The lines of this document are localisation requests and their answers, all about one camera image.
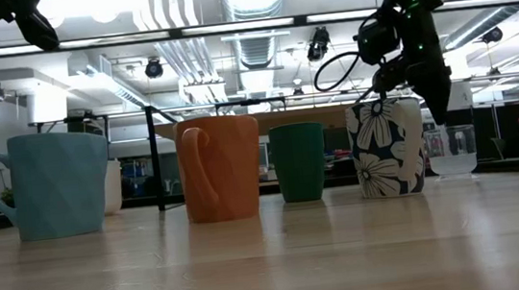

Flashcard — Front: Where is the navy white floral mug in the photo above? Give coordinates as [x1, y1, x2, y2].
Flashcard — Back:
[344, 93, 432, 203]

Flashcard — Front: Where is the clear glass cup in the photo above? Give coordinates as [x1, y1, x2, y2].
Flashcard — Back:
[423, 123, 480, 181]

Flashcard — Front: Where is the white ceramic mug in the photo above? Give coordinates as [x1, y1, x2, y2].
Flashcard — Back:
[99, 157, 127, 216]

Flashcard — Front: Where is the orange faceted mug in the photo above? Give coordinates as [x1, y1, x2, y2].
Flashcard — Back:
[172, 110, 269, 227]

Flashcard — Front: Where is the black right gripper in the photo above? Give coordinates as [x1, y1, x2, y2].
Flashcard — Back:
[362, 0, 457, 133]

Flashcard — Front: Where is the light blue faceted mug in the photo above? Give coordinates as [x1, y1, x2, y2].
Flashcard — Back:
[0, 126, 118, 246]

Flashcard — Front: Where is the dark green handleless cup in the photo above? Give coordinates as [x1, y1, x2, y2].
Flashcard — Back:
[266, 119, 332, 206]

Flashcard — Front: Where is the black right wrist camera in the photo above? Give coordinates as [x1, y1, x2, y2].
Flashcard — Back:
[352, 13, 403, 66]

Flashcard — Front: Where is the black overhead frame bar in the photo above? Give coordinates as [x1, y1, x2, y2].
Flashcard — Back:
[0, 0, 519, 60]

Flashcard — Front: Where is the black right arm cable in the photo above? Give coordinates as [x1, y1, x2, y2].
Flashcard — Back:
[310, 48, 377, 108]

